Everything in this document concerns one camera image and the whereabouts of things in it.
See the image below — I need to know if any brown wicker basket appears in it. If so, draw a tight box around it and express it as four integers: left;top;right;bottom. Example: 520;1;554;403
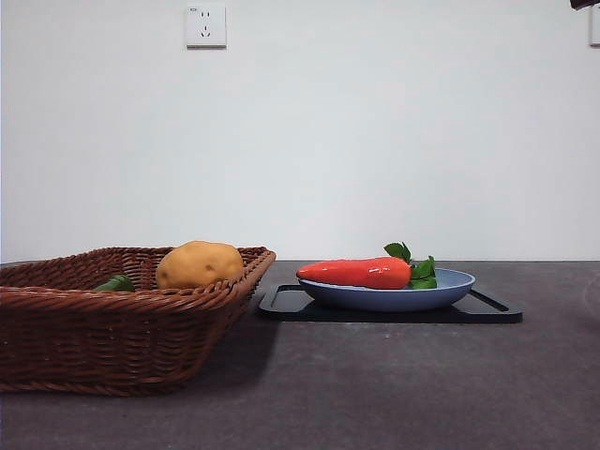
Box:
0;247;278;398

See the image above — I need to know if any green pepper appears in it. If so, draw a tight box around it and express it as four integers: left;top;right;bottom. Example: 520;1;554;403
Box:
92;274;136;293

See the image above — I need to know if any black rectangular tray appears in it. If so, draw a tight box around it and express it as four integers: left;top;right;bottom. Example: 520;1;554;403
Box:
257;282;524;324

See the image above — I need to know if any white wall socket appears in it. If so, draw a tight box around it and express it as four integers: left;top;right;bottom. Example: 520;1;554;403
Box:
185;5;228;51

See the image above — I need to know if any pale blue round plate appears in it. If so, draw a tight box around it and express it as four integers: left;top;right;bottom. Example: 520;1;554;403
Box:
297;267;477;313

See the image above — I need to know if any orange carrot with green leaves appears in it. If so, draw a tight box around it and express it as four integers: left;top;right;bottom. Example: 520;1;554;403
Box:
295;242;438;290

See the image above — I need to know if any yellow-brown potato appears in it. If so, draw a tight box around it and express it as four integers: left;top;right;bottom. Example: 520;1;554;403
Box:
155;240;245;290

